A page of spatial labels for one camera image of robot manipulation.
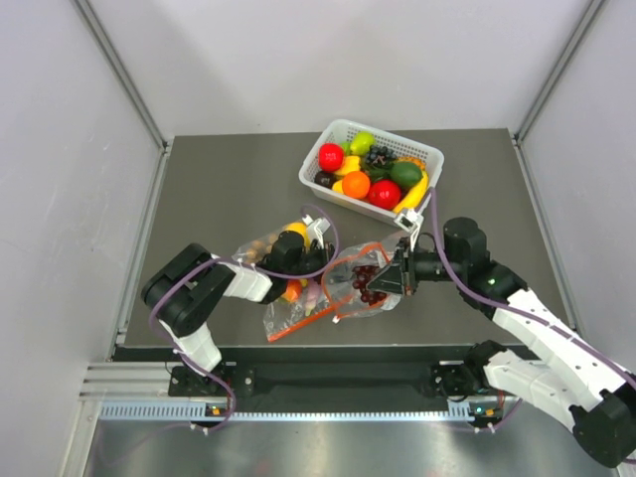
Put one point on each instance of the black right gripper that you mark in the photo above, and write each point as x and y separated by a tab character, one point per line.
398	279

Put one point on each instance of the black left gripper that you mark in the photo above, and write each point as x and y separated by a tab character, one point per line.
325	254

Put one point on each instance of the dark red fake grapes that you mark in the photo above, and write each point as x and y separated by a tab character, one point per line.
362	275

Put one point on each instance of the clear zip bag orange seal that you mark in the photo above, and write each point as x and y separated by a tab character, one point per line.
346	281

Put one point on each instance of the green fake avocado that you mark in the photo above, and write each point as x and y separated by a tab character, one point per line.
406	174

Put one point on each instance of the purple fake grapes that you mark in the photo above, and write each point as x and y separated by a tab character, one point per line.
381	157

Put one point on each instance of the green fake pear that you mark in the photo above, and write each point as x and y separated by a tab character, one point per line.
362	143

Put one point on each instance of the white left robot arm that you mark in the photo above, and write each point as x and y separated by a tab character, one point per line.
183	294

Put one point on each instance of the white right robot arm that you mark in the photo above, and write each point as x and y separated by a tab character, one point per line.
589	394

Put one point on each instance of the red yellow fake peach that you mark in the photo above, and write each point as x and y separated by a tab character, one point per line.
294	290

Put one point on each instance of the yellow fake lemon in bag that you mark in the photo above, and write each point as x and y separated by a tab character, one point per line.
301	229

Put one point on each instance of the purple fake eggplant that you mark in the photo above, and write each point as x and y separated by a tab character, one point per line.
313	296

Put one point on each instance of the brown fake nuts cluster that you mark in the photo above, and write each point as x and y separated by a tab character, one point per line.
259	248

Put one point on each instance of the yellow fake lemon in basket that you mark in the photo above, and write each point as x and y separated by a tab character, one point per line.
338	187

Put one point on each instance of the dark fake plum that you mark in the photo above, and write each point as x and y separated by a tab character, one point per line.
326	179

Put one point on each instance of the red fake tomato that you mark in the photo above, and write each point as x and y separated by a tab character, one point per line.
384	194

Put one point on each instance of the yellow fake banana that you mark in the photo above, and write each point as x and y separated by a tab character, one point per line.
414	196

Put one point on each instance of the orange fake orange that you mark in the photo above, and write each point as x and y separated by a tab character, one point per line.
356	185

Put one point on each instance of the red fake apple in basket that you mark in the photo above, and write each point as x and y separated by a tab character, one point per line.
330	157

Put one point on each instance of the yellow fake bell pepper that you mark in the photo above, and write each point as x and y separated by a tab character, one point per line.
349	165

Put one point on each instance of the fake pineapple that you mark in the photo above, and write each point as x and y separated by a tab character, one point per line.
413	160

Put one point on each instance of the green fake custard apple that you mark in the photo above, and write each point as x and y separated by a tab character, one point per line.
346	147

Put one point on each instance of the white plastic basket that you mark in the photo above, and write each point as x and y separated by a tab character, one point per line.
342	130

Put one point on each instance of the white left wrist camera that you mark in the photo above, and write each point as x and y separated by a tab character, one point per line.
315	229

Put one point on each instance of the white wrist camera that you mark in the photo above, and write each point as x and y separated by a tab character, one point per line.
409	220
315	229

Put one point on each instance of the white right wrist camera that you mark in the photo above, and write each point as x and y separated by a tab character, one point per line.
409	220

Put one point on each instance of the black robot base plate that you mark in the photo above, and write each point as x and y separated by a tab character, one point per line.
431	371

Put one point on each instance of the aluminium frame post left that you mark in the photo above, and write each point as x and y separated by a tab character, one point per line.
112	57

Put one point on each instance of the aluminium frame post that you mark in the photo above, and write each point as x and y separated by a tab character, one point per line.
112	57
582	28

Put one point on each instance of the aluminium frame post right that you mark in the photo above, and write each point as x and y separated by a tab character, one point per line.
582	28

